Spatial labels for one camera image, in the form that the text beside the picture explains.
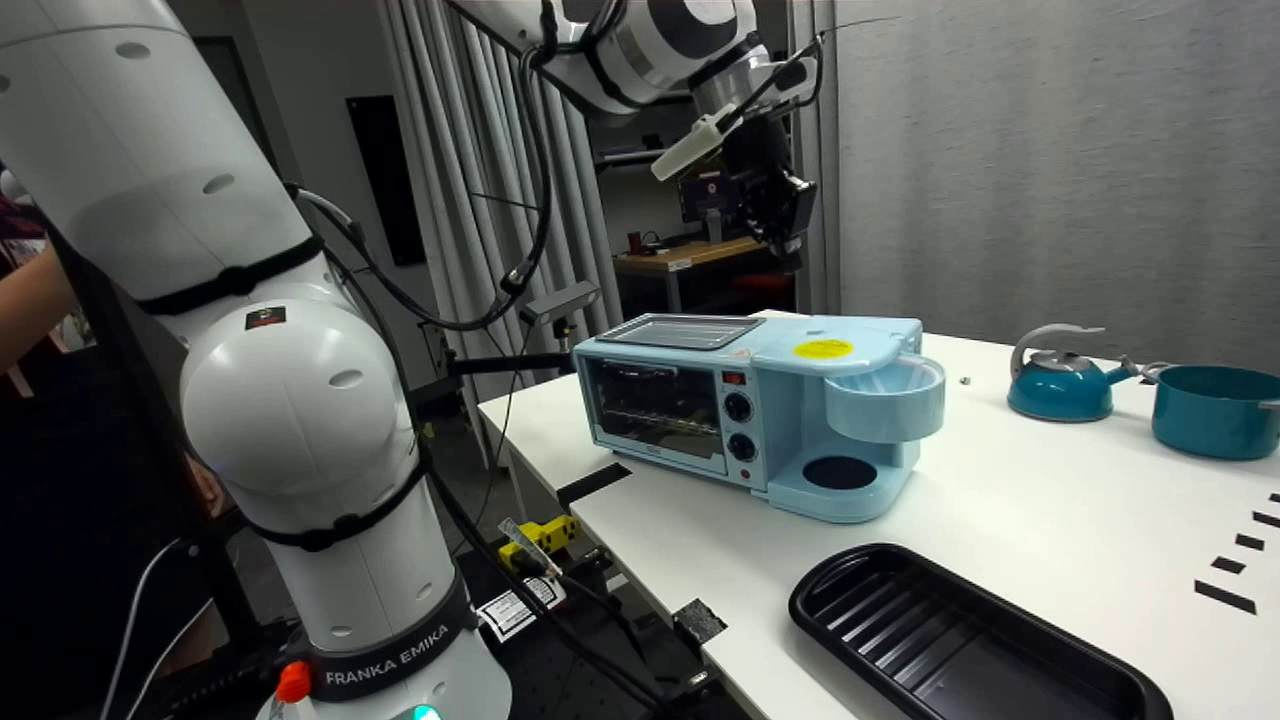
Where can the teal kettle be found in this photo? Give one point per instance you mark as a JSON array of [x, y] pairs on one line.
[[1060, 388]]

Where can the black oven knob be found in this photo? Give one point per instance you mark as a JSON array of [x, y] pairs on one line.
[[743, 450], [737, 404]]

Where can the grey camera on stand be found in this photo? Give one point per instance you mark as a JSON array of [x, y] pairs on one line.
[[563, 301]]

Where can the orange capped stop button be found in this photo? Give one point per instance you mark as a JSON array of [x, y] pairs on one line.
[[292, 683]]

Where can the yellow clamp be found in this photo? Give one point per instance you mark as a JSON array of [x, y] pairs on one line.
[[542, 532]]

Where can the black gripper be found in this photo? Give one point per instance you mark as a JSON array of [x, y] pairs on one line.
[[761, 164]]

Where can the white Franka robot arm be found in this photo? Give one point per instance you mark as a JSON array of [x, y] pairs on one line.
[[304, 426]]

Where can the black tape strip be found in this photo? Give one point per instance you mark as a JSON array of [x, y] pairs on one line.
[[595, 482], [701, 623]]

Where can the yellow round oven button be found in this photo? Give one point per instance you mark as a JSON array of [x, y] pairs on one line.
[[824, 349]]

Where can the light blue toaster oven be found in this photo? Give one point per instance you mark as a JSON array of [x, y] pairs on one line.
[[775, 343]]

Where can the grey baking tray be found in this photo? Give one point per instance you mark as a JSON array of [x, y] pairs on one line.
[[681, 329]]

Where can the person in dark clothes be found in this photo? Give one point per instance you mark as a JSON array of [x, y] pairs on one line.
[[64, 532]]

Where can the black ridged plastic tray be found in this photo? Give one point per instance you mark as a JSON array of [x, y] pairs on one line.
[[934, 641]]

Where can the teal pot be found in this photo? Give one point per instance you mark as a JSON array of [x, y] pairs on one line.
[[1219, 415]]

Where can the light blue round drawer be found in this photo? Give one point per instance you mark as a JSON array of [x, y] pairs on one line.
[[887, 403]]

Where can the grey curtain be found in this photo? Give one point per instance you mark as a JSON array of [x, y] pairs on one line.
[[1065, 162]]

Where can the black camera mount rod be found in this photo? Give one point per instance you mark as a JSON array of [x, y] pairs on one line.
[[507, 363]]

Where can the wooden desk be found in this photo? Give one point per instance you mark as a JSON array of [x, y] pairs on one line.
[[693, 252]]

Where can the white printed label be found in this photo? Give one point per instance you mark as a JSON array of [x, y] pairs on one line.
[[507, 609]]

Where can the white pleated curtain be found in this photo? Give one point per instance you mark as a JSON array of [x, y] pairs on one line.
[[440, 162]]

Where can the metal shelf unit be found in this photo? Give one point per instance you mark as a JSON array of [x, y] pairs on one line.
[[626, 159]]

